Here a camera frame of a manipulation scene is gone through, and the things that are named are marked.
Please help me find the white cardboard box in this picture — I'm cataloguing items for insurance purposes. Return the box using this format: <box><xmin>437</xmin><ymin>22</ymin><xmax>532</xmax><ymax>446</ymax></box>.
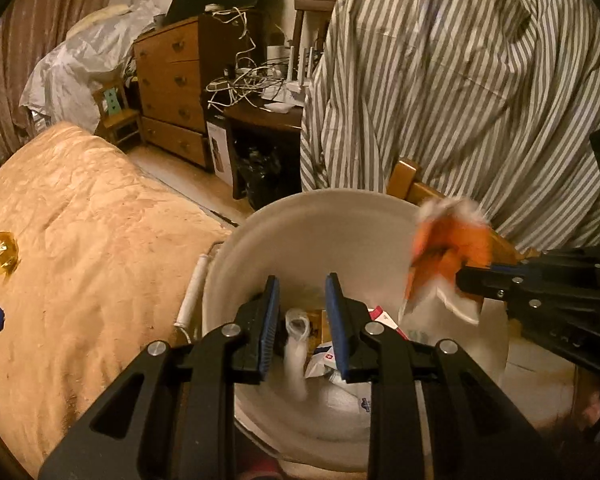
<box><xmin>206</xmin><ymin>119</ymin><xmax>234</xmax><ymax>187</ymax></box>

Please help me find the tangle of white cables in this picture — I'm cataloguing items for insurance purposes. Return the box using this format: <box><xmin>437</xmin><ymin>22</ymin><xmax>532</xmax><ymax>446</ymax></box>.
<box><xmin>205</xmin><ymin>5</ymin><xmax>287</xmax><ymax>112</ymax></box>

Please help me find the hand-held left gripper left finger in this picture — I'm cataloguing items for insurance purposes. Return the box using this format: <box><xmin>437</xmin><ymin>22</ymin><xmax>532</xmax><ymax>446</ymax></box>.
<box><xmin>40</xmin><ymin>275</ymin><xmax>281</xmax><ymax>480</ymax></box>

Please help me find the white plastic sheet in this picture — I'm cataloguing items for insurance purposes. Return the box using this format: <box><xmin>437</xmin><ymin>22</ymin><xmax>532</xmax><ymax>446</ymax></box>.
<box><xmin>19</xmin><ymin>1</ymin><xmax>169</xmax><ymax>134</ymax></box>

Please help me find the orange fleece blanket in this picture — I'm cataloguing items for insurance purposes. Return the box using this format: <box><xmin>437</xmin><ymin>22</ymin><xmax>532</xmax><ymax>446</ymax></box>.
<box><xmin>0</xmin><ymin>122</ymin><xmax>234</xmax><ymax>477</ymax></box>

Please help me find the wooden chair back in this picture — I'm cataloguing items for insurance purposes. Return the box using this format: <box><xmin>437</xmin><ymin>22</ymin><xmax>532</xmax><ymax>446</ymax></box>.
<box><xmin>292</xmin><ymin>0</ymin><xmax>341</xmax><ymax>57</ymax></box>

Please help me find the brown striped curtain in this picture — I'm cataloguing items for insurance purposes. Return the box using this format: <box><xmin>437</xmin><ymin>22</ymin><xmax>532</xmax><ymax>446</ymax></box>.
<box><xmin>0</xmin><ymin>0</ymin><xmax>124</xmax><ymax>162</ymax></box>

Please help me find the white packet with blue print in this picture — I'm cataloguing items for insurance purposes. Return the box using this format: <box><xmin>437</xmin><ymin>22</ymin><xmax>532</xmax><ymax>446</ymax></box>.
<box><xmin>330</xmin><ymin>379</ymin><xmax>377</xmax><ymax>415</ymax></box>

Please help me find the red and white packet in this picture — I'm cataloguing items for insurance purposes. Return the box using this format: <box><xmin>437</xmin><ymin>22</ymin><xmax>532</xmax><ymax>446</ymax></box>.
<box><xmin>304</xmin><ymin>305</ymin><xmax>407</xmax><ymax>382</ymax></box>

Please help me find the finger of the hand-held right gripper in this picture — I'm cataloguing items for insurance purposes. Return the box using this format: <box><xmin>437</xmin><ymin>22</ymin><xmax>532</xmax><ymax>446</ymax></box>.
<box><xmin>455</xmin><ymin>282</ymin><xmax>531</xmax><ymax>313</ymax></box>
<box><xmin>455</xmin><ymin>259</ymin><xmax>543</xmax><ymax>287</ymax></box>

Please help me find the grey striped cloth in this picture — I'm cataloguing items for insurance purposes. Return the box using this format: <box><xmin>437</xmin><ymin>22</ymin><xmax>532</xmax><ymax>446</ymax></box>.
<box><xmin>300</xmin><ymin>0</ymin><xmax>600</xmax><ymax>257</ymax></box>

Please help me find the orange snack wrapper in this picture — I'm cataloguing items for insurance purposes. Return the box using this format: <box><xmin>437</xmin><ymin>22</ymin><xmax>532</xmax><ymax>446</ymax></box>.
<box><xmin>402</xmin><ymin>197</ymin><xmax>496</xmax><ymax>324</ymax></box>

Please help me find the gold foil wrapper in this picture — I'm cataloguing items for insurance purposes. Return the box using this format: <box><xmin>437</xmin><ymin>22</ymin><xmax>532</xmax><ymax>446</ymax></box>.
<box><xmin>0</xmin><ymin>231</ymin><xmax>21</xmax><ymax>277</ymax></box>

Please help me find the wooden chest of drawers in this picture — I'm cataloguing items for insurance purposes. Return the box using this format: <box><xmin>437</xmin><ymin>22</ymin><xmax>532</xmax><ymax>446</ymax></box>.
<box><xmin>132</xmin><ymin>12</ymin><xmax>262</xmax><ymax>169</ymax></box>

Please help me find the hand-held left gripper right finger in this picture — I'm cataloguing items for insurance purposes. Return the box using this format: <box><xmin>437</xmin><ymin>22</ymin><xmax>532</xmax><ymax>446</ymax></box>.
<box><xmin>324</xmin><ymin>272</ymin><xmax>562</xmax><ymax>480</ymax></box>

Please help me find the white plastic bucket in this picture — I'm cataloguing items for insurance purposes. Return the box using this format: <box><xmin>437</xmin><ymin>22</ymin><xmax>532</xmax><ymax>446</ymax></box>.
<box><xmin>174</xmin><ymin>189</ymin><xmax>512</xmax><ymax>474</ymax></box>

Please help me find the small wooden chair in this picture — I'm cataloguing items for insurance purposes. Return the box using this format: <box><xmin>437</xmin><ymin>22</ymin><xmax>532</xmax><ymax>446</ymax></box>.
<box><xmin>92</xmin><ymin>80</ymin><xmax>146</xmax><ymax>149</ymax></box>

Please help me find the clear plastic wrapper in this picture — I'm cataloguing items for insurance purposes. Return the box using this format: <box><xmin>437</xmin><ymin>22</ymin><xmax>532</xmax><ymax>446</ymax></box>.
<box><xmin>282</xmin><ymin>307</ymin><xmax>314</xmax><ymax>402</ymax></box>

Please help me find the white router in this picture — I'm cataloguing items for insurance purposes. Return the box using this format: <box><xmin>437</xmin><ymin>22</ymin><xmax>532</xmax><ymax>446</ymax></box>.
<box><xmin>260</xmin><ymin>45</ymin><xmax>322</xmax><ymax>109</ymax></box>

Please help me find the black plastic bag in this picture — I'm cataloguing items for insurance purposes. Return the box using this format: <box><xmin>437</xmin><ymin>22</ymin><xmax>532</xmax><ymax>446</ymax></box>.
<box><xmin>240</xmin><ymin>145</ymin><xmax>302</xmax><ymax>212</ymax></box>

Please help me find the dark wooden side table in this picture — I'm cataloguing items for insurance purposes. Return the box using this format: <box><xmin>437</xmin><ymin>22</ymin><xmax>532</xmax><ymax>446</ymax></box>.
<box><xmin>222</xmin><ymin>95</ymin><xmax>306</xmax><ymax>202</ymax></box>

